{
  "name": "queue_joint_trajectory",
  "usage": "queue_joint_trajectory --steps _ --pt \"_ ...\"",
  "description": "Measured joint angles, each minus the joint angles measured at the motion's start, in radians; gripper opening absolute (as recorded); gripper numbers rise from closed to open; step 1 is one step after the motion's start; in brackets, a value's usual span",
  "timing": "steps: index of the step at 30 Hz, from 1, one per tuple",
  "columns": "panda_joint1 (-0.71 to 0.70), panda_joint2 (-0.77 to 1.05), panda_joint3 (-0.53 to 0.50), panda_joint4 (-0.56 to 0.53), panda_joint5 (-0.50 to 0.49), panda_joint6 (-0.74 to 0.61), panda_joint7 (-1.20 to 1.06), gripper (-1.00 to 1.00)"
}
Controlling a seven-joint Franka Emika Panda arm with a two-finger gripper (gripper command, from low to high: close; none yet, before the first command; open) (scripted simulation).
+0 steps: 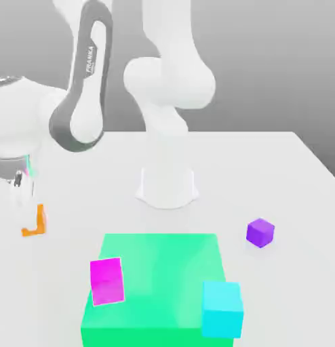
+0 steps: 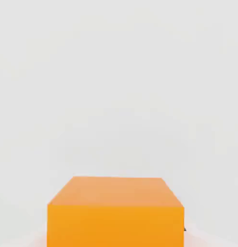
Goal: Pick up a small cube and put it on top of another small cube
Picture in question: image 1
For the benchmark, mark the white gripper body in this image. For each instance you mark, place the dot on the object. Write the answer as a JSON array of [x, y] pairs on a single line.
[[23, 211]]

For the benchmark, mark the small orange cube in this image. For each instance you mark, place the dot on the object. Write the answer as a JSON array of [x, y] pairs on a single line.
[[41, 222]]

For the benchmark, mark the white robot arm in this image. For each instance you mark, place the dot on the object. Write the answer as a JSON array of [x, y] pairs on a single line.
[[167, 86]]

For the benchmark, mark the small magenta cube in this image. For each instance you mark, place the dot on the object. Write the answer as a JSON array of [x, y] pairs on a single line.
[[106, 282]]

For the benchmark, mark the small cyan cube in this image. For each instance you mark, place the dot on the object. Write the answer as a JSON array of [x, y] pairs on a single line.
[[221, 309]]

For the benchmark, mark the small purple cube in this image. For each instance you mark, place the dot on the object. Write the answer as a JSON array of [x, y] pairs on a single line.
[[260, 232]]

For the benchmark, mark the large green box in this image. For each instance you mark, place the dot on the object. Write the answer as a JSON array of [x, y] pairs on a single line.
[[162, 271]]

